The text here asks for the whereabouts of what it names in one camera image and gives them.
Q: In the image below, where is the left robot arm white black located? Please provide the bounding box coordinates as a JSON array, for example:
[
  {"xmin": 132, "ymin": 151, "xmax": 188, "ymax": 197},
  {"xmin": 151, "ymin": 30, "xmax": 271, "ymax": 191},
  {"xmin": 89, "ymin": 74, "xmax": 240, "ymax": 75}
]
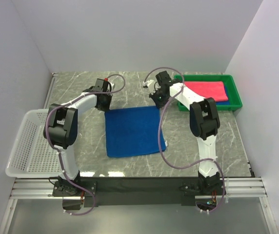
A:
[{"xmin": 43, "ymin": 78, "xmax": 115, "ymax": 196}]

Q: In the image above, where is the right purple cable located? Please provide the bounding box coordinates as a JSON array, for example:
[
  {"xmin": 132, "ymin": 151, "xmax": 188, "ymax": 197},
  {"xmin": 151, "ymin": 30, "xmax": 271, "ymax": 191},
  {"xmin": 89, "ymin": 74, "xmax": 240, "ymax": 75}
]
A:
[{"xmin": 143, "ymin": 67, "xmax": 228, "ymax": 215}]

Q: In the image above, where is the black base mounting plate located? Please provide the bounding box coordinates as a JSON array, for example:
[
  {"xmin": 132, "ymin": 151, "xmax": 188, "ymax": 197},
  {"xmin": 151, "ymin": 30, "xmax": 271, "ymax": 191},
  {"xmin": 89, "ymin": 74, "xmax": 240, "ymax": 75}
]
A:
[{"xmin": 52, "ymin": 177, "xmax": 224, "ymax": 210}]

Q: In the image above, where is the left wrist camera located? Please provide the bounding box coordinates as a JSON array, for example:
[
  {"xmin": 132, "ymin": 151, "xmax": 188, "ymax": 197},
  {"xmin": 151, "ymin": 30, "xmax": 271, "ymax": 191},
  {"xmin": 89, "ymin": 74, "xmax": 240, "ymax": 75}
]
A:
[{"xmin": 104, "ymin": 78, "xmax": 115, "ymax": 92}]

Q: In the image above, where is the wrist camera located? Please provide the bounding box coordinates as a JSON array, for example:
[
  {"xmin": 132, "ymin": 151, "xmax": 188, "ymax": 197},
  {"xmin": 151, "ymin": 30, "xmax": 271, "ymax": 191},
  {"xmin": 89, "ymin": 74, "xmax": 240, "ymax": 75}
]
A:
[
  {"xmin": 104, "ymin": 78, "xmax": 115, "ymax": 92},
  {"xmin": 142, "ymin": 79, "xmax": 156, "ymax": 92}
]

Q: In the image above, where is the pink towel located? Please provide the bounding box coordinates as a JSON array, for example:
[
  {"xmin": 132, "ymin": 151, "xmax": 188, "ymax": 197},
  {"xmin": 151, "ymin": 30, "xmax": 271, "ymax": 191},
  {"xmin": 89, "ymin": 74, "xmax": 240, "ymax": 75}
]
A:
[{"xmin": 184, "ymin": 81, "xmax": 228, "ymax": 102}]

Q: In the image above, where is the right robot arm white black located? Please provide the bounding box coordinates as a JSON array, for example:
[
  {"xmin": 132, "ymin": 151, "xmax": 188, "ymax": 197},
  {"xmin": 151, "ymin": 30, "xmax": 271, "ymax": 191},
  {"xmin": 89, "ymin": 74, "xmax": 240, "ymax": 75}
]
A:
[{"xmin": 143, "ymin": 71, "xmax": 222, "ymax": 195}]

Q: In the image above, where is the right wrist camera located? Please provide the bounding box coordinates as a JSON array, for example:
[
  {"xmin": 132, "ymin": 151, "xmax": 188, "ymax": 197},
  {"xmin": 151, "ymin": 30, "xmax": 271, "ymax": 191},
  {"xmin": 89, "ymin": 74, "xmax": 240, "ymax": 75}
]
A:
[{"xmin": 142, "ymin": 79, "xmax": 156, "ymax": 92}]

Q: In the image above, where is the aluminium rail frame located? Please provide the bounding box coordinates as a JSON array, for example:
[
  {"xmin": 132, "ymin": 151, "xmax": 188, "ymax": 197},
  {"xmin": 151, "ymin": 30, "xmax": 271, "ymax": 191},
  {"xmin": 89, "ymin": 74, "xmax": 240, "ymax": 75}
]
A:
[{"xmin": 9, "ymin": 178, "xmax": 267, "ymax": 199}]

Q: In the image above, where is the purple cable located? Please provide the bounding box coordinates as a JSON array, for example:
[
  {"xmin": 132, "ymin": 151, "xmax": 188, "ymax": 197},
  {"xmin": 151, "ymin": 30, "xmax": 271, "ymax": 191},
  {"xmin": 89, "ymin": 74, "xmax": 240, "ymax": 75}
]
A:
[
  {"xmin": 43, "ymin": 74, "xmax": 126, "ymax": 216},
  {"xmin": 143, "ymin": 67, "xmax": 228, "ymax": 215}
]

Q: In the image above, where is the white perforated plastic basket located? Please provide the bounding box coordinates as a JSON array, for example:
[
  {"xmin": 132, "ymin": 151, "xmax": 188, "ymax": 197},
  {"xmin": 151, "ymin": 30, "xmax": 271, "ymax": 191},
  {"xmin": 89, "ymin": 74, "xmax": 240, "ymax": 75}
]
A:
[{"xmin": 5, "ymin": 109, "xmax": 61, "ymax": 178}]

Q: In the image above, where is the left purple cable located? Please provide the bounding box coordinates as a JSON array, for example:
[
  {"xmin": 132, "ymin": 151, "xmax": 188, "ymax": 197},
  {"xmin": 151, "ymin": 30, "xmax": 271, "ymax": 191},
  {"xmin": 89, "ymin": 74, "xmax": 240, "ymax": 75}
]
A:
[{"xmin": 43, "ymin": 74, "xmax": 126, "ymax": 216}]

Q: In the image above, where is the green plastic tray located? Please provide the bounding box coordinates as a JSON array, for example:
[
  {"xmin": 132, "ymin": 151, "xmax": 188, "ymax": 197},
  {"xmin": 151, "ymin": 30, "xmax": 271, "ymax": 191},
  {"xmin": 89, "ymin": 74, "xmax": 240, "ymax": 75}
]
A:
[{"xmin": 184, "ymin": 74, "xmax": 242, "ymax": 111}]

